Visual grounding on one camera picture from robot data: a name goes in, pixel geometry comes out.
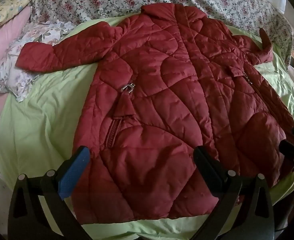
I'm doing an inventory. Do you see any red quilted puffer coat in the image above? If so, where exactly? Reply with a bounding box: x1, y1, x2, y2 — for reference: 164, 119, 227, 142
16, 3, 294, 224

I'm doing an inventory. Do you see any pink pillow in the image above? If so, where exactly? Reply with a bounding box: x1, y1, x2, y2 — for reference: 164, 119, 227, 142
0, 4, 32, 78

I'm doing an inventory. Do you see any large rose floral pillow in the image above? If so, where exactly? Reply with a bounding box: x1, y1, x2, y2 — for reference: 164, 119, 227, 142
0, 19, 76, 103

